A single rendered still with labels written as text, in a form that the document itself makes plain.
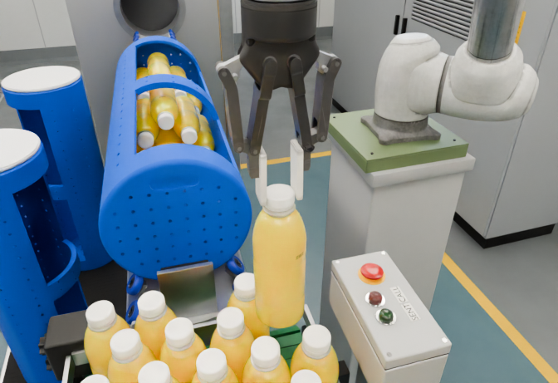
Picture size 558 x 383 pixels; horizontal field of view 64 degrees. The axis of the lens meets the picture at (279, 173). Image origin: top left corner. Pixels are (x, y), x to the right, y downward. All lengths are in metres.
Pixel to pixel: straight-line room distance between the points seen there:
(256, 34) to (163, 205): 0.47
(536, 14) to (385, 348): 1.77
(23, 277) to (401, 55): 1.23
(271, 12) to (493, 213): 2.21
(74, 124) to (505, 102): 1.50
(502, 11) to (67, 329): 1.03
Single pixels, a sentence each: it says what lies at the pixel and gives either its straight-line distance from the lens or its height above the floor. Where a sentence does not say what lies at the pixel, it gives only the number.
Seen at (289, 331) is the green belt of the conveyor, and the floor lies 0.90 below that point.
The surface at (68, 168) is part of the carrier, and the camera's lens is 1.98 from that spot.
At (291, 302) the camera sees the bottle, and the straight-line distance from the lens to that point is 0.62.
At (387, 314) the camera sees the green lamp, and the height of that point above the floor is 1.11.
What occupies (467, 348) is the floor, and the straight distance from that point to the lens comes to 2.17.
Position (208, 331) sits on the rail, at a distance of 0.85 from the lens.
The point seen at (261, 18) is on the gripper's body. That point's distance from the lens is 0.43.
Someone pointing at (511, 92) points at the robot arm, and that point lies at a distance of 1.21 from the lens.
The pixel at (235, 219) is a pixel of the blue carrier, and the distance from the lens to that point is 0.87.
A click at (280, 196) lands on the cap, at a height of 1.31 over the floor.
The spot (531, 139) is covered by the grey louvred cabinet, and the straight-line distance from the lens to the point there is 2.40.
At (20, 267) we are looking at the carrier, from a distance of 1.49.
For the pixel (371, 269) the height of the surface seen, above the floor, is 1.11.
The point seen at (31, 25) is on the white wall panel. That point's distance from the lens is 6.05.
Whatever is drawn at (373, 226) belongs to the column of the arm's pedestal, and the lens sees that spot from 1.32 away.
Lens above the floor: 1.61
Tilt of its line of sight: 32 degrees down
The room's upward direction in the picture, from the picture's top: straight up
